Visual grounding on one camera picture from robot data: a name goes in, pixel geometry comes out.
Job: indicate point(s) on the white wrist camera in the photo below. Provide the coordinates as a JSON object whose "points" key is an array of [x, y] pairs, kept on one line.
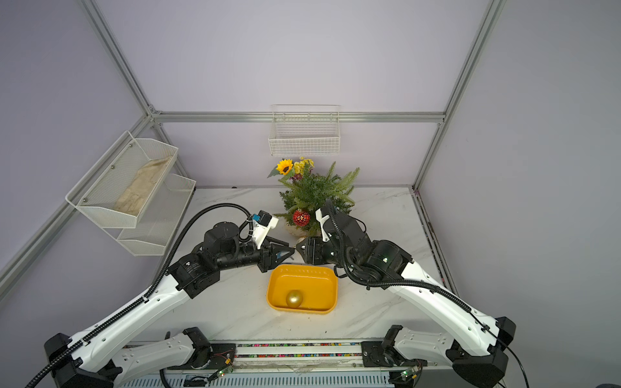
{"points": [[262, 223], [322, 216]]}

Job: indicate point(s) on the matte gold ball ornament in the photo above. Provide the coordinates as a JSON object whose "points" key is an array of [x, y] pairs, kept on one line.
{"points": [[294, 299]]}

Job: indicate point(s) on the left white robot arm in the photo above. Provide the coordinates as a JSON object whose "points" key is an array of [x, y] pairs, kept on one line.
{"points": [[97, 356]]}

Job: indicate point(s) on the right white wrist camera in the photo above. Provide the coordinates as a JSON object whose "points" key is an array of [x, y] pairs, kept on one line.
{"points": [[322, 216]]}

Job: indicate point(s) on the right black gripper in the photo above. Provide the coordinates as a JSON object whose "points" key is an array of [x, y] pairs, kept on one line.
{"points": [[317, 250]]}

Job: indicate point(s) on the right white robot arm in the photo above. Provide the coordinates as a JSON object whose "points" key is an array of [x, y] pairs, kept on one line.
{"points": [[479, 349]]}

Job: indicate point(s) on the red glitter ball ornament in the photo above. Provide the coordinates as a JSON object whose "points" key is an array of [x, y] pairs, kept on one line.
{"points": [[301, 218]]}

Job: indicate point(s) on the aluminium enclosure frame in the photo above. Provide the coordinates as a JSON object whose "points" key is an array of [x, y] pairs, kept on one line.
{"points": [[13, 273]]}

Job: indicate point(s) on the white two-tier mesh shelf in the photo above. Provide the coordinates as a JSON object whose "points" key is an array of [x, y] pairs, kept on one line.
{"points": [[150, 232]]}

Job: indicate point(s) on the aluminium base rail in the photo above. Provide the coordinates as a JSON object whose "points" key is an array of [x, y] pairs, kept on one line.
{"points": [[299, 363]]}

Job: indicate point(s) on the small green christmas tree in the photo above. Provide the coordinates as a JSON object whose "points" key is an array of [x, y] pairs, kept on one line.
{"points": [[311, 193]]}

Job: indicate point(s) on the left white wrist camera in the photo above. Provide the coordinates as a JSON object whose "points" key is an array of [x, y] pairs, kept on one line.
{"points": [[262, 223]]}

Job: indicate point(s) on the sunflower bouquet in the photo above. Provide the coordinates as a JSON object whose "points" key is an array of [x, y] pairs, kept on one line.
{"points": [[289, 170]]}

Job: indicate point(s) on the beige cloth in shelf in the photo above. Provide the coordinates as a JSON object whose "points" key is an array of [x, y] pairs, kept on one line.
{"points": [[133, 199]]}

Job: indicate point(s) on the white wire wall basket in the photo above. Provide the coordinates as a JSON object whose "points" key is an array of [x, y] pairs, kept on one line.
{"points": [[305, 130]]}

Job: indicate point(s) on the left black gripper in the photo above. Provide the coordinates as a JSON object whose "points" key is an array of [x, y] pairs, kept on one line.
{"points": [[265, 254]]}

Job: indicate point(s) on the yellow plastic tray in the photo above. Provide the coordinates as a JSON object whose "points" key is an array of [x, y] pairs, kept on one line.
{"points": [[318, 284]]}

